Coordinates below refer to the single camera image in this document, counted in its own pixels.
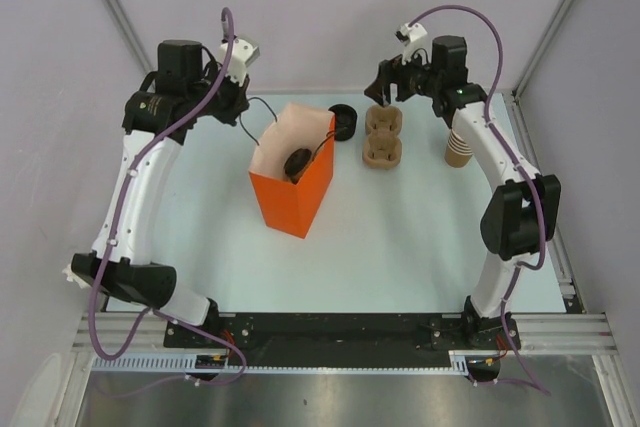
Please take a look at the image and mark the orange paper bag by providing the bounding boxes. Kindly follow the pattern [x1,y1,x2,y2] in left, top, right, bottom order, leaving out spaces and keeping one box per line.
[248,102,341,239]

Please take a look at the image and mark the black plastic cup lid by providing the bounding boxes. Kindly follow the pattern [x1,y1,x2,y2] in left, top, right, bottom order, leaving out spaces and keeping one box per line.
[283,148,313,178]

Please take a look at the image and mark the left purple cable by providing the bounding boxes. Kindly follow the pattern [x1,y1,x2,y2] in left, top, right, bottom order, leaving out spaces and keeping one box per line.
[87,7,247,398]

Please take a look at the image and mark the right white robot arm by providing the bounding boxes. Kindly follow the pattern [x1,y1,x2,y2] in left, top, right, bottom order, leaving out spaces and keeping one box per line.
[364,25,561,348]

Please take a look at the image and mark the stack of black lids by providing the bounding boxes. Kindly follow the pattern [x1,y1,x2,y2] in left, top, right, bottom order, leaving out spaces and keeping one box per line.
[329,104,357,142]

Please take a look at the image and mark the stack of paper cups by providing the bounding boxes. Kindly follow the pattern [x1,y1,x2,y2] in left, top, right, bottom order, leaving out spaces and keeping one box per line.
[444,130,473,168]

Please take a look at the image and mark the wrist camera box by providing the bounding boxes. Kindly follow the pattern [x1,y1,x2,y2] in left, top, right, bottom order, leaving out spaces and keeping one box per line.
[216,36,260,87]
[395,22,428,65]

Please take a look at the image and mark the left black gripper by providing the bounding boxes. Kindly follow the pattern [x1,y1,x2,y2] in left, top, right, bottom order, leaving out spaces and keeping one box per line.
[186,59,248,126]

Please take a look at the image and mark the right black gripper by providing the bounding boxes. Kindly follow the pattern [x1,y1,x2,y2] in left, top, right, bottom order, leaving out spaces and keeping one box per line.
[365,43,442,108]

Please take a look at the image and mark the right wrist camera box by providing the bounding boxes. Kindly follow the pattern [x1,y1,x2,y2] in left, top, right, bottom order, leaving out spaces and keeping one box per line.
[395,22,428,65]

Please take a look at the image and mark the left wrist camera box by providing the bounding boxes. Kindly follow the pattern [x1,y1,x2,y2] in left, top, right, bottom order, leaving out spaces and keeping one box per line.
[216,36,260,87]

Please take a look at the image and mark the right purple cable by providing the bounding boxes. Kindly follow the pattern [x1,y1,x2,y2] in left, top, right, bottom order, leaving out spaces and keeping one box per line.
[404,5,551,395]

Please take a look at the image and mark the white slotted cable duct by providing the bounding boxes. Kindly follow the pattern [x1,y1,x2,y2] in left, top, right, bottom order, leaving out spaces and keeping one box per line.
[89,349,473,376]

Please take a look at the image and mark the white crumpled cloth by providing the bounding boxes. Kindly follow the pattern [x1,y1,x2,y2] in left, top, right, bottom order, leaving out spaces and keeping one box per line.
[62,264,91,289]

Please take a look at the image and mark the aluminium frame rail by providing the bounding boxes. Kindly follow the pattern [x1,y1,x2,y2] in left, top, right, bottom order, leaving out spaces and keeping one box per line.
[513,314,618,355]

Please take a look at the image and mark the purple cable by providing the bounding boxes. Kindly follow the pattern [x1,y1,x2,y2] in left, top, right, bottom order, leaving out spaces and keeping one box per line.
[87,7,247,398]
[404,5,551,395]

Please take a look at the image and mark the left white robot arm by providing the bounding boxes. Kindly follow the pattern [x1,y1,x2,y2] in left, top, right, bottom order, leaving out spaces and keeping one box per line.
[67,36,259,347]

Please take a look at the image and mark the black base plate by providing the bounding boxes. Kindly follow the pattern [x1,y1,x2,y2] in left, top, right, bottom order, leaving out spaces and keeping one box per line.
[163,310,523,369]

